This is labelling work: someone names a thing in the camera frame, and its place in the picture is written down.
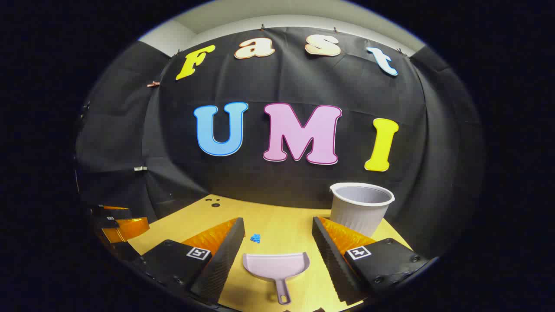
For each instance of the blue paper scrap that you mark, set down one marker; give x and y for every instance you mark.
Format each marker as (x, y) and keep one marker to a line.
(255, 238)

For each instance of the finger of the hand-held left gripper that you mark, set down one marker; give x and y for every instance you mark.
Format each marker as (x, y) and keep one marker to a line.
(115, 212)
(125, 229)

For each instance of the yellow wooden desktop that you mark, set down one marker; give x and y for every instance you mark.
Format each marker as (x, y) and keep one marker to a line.
(282, 225)

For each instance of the white ribbed garbage bin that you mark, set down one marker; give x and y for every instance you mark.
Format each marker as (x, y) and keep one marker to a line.
(360, 216)

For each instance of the light purple dustpan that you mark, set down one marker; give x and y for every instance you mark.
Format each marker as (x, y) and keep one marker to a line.
(275, 266)

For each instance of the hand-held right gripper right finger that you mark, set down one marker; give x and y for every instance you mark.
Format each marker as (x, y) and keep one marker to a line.
(331, 264)

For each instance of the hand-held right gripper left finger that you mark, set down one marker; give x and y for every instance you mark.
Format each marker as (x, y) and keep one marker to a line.
(223, 264)

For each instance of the black backdrop cloth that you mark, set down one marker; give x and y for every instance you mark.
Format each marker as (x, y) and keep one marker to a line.
(303, 82)

